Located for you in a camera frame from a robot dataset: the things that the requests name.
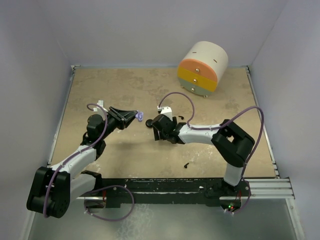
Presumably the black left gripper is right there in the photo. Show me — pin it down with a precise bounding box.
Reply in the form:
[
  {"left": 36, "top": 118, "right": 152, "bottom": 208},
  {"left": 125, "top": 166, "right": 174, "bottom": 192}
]
[{"left": 99, "top": 107, "right": 137, "bottom": 140}]

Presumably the purple earbud charging case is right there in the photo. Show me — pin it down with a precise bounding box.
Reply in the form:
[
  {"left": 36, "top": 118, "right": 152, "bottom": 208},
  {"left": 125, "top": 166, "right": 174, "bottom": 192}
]
[{"left": 135, "top": 111, "right": 144, "bottom": 122}]

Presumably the black earbud charging case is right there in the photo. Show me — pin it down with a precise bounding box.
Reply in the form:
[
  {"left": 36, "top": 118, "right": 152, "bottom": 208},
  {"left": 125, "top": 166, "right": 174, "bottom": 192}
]
[{"left": 145, "top": 119, "right": 153, "bottom": 128}]

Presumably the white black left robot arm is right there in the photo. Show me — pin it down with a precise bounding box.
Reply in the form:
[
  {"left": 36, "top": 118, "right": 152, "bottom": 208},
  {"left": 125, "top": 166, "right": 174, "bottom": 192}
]
[{"left": 26, "top": 103, "right": 143, "bottom": 218}]

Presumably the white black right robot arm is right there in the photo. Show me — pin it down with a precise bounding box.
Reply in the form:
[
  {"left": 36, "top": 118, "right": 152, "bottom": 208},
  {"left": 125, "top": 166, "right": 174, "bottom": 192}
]
[{"left": 151, "top": 114, "right": 255, "bottom": 196}]

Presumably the round three-drawer storage box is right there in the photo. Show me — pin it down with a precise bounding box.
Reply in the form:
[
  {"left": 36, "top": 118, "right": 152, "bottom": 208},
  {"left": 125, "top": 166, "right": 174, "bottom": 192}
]
[{"left": 177, "top": 41, "right": 229, "bottom": 98}]

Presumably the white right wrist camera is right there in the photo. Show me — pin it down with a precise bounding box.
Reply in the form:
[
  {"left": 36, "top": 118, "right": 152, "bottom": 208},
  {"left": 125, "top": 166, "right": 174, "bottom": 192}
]
[{"left": 157, "top": 106, "right": 173, "bottom": 119}]

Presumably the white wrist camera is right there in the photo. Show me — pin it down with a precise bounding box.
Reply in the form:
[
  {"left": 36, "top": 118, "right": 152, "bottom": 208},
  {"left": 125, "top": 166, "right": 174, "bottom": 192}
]
[
  {"left": 157, "top": 106, "right": 173, "bottom": 119},
  {"left": 93, "top": 100, "right": 106, "bottom": 114}
]

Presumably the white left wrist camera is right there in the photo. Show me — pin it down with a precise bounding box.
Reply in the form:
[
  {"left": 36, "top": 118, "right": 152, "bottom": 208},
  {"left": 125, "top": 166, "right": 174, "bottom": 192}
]
[{"left": 93, "top": 100, "right": 106, "bottom": 114}]

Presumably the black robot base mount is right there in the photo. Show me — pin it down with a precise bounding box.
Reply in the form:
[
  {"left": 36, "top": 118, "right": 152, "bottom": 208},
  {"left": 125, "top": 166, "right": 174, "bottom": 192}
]
[{"left": 82, "top": 173, "right": 251, "bottom": 210}]

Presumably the aluminium frame rail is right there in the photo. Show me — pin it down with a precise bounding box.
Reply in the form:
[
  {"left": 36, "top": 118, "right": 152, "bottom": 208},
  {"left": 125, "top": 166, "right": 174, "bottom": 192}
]
[{"left": 76, "top": 176, "right": 296, "bottom": 201}]

